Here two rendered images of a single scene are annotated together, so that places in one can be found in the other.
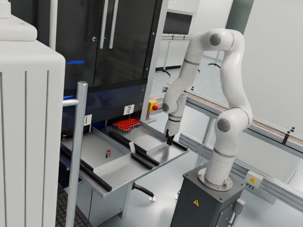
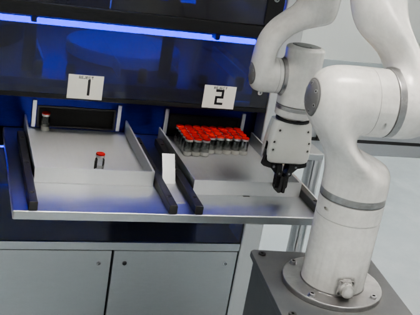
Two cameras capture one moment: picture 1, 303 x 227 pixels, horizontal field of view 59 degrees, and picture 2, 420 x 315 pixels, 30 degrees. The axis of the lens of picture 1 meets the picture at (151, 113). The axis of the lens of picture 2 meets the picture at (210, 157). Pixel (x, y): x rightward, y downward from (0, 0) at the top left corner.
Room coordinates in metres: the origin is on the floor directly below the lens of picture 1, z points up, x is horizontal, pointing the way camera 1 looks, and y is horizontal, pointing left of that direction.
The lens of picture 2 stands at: (0.00, -0.94, 1.56)
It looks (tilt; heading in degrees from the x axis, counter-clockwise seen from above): 20 degrees down; 34
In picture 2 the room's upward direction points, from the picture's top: 10 degrees clockwise
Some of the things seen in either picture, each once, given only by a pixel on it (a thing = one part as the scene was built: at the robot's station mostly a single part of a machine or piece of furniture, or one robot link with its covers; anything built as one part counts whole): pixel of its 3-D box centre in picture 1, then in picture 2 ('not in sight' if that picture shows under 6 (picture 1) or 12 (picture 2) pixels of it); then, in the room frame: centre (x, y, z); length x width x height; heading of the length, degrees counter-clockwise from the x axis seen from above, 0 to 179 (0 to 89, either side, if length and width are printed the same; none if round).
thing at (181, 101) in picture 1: (177, 103); (299, 74); (1.46, -0.14, 1.17); 0.09 x 0.08 x 0.13; 141
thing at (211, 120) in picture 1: (201, 151); not in sight; (2.27, -0.54, 0.46); 0.09 x 0.09 x 0.77; 54
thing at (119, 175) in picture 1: (123, 148); (159, 173); (1.35, 0.12, 0.87); 0.70 x 0.48 x 0.02; 144
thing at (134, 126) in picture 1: (130, 128); (215, 144); (1.56, 0.12, 0.90); 0.18 x 0.02 x 0.05; 145
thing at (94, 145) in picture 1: (93, 147); (85, 148); (1.26, 0.27, 0.90); 0.34 x 0.26 x 0.04; 54
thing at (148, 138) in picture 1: (139, 134); (225, 160); (1.51, 0.05, 0.90); 0.34 x 0.26 x 0.04; 55
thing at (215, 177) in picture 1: (219, 165); (341, 241); (1.25, -0.41, 0.95); 0.19 x 0.19 x 0.18
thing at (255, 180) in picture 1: (253, 179); not in sight; (1.90, -0.93, 0.50); 0.12 x 0.05 x 0.09; 54
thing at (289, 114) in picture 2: (175, 116); (294, 110); (1.46, -0.14, 1.09); 0.09 x 0.08 x 0.03; 144
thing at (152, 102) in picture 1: (150, 105); not in sight; (1.80, 0.02, 0.99); 0.08 x 0.07 x 0.07; 54
